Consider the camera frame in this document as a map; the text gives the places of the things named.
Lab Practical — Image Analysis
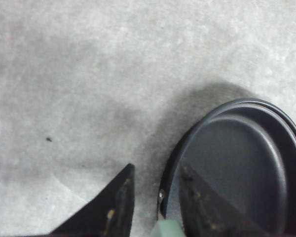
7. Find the black frying pan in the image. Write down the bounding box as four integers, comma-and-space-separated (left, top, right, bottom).
159, 99, 296, 235

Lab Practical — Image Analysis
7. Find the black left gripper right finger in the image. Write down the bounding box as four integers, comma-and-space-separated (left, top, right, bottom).
179, 162, 269, 237

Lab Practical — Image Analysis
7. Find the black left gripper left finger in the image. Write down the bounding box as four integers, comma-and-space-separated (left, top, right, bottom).
50, 163, 135, 235

